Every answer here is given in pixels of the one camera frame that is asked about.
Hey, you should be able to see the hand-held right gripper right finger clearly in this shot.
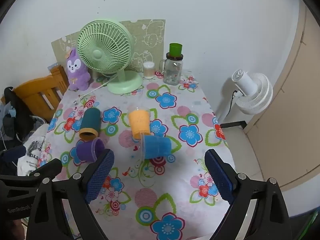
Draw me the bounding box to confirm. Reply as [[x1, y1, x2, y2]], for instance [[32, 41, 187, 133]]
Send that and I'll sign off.
[[204, 149, 293, 240]]

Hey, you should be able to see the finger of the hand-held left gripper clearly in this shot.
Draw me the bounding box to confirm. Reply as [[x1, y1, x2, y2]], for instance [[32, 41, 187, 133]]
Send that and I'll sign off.
[[29, 158, 63, 180]]

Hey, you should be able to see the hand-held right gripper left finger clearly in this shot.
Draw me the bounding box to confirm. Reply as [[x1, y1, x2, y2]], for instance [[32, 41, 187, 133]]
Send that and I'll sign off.
[[27, 149, 115, 240]]

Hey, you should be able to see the blue cup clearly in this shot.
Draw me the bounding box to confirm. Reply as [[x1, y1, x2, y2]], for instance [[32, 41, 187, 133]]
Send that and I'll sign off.
[[139, 134, 172, 161]]

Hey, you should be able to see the purple cup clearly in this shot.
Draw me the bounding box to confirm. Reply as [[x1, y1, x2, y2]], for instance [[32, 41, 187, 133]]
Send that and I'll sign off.
[[76, 137, 105, 164]]

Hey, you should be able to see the teal cup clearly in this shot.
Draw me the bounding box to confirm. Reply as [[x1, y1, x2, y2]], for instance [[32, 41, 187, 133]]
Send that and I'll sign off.
[[79, 107, 101, 140]]

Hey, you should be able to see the orange cup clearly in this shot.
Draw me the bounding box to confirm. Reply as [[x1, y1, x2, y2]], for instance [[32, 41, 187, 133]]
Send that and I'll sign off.
[[128, 107, 152, 140]]

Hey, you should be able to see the green cup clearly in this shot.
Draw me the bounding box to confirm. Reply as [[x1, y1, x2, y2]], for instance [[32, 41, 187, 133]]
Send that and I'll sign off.
[[169, 43, 183, 57]]

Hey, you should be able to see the white printed cloth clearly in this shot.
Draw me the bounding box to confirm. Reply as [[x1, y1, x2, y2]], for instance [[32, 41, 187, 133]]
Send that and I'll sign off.
[[16, 124, 52, 177]]

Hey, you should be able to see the dark navy cloth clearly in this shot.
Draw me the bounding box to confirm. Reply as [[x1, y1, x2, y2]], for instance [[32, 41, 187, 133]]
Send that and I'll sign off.
[[0, 145, 27, 175]]

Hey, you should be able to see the floral tablecloth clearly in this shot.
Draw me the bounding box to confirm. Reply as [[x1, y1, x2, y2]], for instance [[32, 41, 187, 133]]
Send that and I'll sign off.
[[37, 69, 237, 240]]

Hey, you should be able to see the black bag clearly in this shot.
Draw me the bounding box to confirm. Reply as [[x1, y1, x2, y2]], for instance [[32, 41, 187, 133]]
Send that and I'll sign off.
[[4, 87, 34, 140]]

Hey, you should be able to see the wooden chair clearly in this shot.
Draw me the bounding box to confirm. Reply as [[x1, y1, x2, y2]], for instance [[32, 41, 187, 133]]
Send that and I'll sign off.
[[1, 65, 70, 123]]

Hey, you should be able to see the beige door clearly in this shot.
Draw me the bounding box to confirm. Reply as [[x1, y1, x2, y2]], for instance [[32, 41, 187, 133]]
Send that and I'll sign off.
[[244, 2, 320, 188]]

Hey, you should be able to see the white standing fan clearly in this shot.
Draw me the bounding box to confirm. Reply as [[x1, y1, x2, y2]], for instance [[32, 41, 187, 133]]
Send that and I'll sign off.
[[216, 69, 273, 125]]

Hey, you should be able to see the purple plush toy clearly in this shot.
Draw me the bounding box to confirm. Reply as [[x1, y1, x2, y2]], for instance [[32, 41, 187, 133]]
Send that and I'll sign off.
[[65, 47, 90, 91]]

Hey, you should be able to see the clear cotton swab jar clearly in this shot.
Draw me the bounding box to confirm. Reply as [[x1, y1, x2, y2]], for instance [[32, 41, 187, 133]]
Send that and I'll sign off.
[[143, 61, 155, 79]]

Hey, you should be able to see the green desk fan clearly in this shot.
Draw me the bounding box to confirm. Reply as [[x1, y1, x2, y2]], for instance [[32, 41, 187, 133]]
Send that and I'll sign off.
[[77, 20, 143, 95]]

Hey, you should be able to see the black metal frame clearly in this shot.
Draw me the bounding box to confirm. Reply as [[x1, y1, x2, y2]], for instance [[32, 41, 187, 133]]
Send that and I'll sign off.
[[219, 120, 248, 130]]

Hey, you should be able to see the white fan cable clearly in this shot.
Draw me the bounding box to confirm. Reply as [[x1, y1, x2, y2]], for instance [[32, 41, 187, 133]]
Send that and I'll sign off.
[[74, 73, 119, 103]]

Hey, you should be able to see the glass jar with handle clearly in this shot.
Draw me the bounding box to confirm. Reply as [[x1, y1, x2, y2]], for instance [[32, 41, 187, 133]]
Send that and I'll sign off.
[[160, 52, 184, 85]]

